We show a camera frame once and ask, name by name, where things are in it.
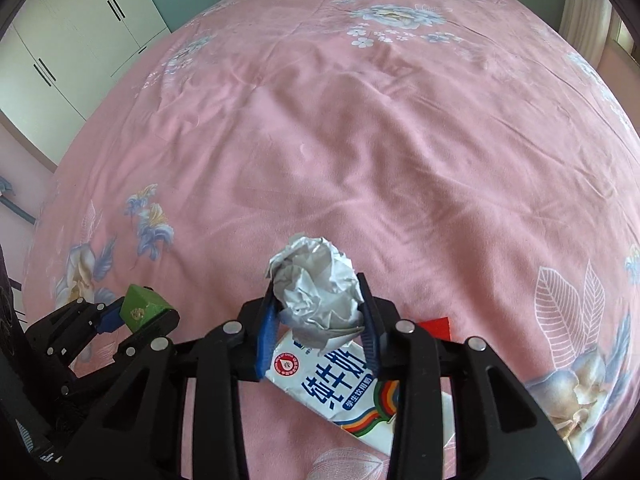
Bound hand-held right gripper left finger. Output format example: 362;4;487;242
55;282;280;480

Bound small red paper piece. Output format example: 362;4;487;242
419;316;451;345

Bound grey coat rack pole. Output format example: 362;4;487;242
0;195;37;223

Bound beige curtain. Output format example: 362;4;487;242
557;0;623;66

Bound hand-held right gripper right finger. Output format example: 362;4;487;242
355;272;581;480

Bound green box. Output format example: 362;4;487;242
121;284;175;332

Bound white paper ball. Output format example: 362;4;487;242
264;232;366;351

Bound pink floral blanket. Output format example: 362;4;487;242
22;0;640;480

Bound white milk carton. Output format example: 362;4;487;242
265;327;458;456

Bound white wardrobe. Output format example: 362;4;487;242
0;0;173;168

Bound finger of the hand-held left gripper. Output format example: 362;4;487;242
27;297;126;361
65;311;180;396

